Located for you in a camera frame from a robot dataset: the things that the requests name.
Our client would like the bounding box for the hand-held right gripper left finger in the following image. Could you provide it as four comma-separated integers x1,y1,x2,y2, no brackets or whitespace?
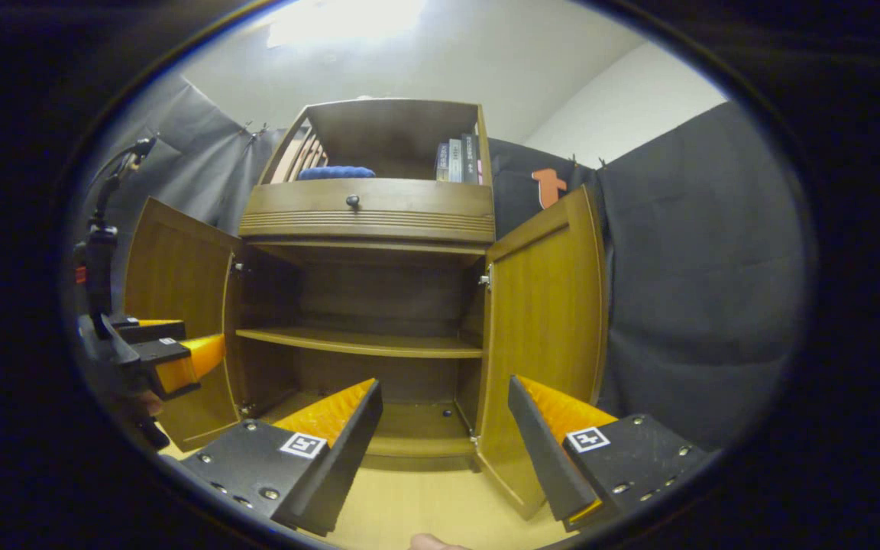
180,378,383,537

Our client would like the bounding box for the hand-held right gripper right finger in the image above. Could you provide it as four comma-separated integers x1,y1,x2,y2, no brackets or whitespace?
507,374,720,533

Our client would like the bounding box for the wooden shoe cabinet door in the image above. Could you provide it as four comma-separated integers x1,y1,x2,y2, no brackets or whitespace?
473,183,610,520
123,197,246,453

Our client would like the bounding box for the wooden double-door shoe cabinet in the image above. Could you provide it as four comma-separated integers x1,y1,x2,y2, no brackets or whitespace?
226,98,498,471

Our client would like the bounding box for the wooden cabinet drawer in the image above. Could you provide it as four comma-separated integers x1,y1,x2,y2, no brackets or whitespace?
239,178,497,245

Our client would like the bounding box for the wooden inner shelf board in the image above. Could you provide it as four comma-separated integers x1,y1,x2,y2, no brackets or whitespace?
235,327,484,360

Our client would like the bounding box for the blue folded towel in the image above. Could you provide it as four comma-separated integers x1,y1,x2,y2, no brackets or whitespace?
296,165,377,182

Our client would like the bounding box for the black backdrop cloth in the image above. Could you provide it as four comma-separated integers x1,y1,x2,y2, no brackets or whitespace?
593,102,806,451

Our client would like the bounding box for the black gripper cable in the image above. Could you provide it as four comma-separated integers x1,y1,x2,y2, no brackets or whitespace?
89,136,160,226

